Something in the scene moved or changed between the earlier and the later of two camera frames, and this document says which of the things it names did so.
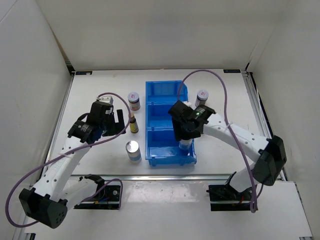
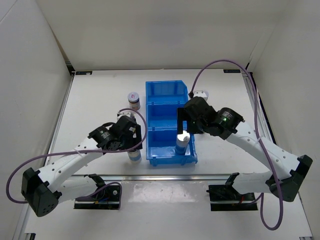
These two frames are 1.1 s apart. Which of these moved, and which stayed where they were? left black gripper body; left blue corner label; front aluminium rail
Moved: left black gripper body
Stayed: front aluminium rail; left blue corner label
